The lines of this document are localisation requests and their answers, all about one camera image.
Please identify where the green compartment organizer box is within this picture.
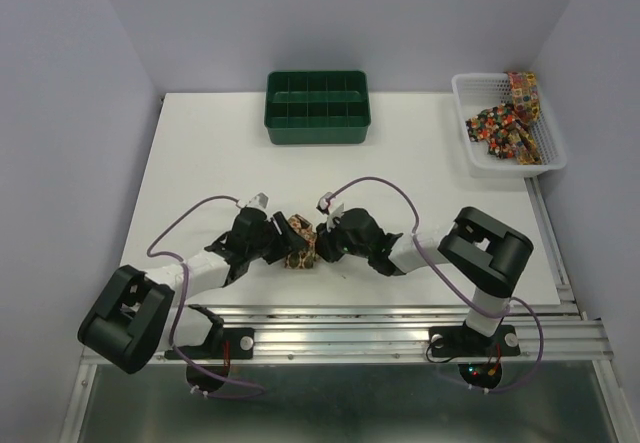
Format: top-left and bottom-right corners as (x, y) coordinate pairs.
(264, 70), (371, 146)

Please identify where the paisley patterned tie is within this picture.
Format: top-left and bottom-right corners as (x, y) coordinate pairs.
(284, 214), (319, 270)

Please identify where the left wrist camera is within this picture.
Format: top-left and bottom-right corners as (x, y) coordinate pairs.
(236, 192), (269, 212)

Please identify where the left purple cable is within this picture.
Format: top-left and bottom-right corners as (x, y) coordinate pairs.
(147, 194), (269, 399)

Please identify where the aluminium rail frame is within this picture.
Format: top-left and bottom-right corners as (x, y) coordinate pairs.
(82, 177), (614, 364)

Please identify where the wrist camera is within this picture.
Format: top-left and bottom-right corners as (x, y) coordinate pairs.
(316, 192), (344, 232)
(236, 192), (269, 212)

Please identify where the white perforated plastic basket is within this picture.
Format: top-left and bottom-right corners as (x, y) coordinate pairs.
(451, 71), (567, 178)

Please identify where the purple cable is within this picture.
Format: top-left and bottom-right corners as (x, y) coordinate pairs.
(147, 194), (269, 399)
(327, 176), (546, 395)

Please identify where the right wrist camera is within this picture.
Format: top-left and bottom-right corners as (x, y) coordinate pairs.
(316, 192), (344, 232)

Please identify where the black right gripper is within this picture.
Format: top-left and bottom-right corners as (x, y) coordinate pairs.
(307, 214), (370, 263)

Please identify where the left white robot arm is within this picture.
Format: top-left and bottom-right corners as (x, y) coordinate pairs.
(77, 208), (308, 374)

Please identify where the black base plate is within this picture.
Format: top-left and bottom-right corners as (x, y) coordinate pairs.
(180, 327), (255, 361)
(428, 325), (521, 360)

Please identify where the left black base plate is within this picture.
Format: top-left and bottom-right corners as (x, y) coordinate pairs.
(180, 327), (255, 361)

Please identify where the dark multicolour dotted tie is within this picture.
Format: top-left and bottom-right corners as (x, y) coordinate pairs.
(465, 103), (528, 164)

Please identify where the yellow patterned tie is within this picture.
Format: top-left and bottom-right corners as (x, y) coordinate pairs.
(506, 71), (542, 165)

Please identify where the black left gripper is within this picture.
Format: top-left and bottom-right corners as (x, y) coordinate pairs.
(246, 212), (307, 265)

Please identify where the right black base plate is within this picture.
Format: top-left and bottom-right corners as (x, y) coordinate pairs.
(428, 325), (521, 360)

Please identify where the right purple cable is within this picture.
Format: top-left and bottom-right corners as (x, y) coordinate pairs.
(327, 176), (546, 395)

